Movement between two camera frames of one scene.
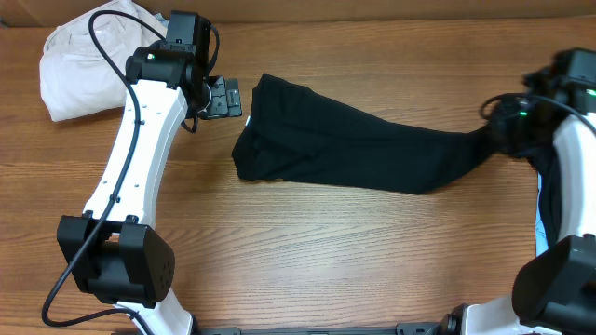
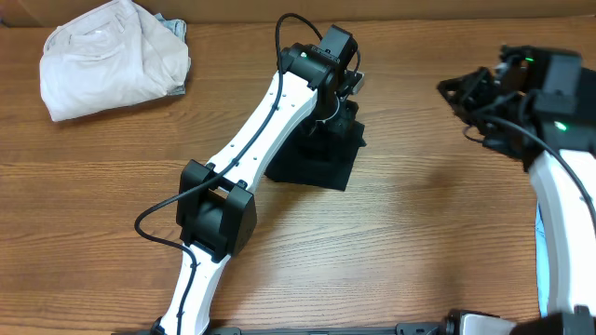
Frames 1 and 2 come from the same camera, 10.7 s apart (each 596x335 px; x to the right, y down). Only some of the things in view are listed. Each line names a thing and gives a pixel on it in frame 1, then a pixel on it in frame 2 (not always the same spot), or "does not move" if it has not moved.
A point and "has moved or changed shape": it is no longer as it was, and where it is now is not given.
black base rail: x=401 y=328 does not move
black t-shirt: x=291 y=131 has moved or changed shape
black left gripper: x=223 y=100 -> x=347 y=124
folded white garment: x=74 y=80 does not move
